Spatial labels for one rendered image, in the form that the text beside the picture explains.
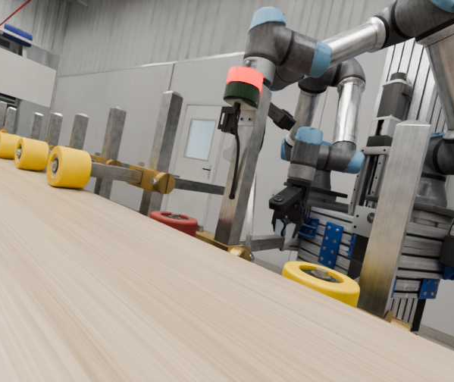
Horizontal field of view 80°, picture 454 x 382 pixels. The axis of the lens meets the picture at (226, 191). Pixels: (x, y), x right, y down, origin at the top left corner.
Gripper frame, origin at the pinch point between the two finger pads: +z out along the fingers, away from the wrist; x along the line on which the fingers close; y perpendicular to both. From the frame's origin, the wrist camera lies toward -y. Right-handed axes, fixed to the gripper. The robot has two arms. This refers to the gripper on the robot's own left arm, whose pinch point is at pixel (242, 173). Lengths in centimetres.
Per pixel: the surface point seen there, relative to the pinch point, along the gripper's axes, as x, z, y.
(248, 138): 9.6, -5.9, -6.5
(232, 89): 15.6, -12.2, -5.7
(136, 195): -242, 67, 406
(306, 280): 22.1, 10.1, -26.4
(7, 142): 27, 5, 70
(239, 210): 8.5, 7.1, -7.1
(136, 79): -238, -155, 483
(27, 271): 42.2, 10.6, -15.7
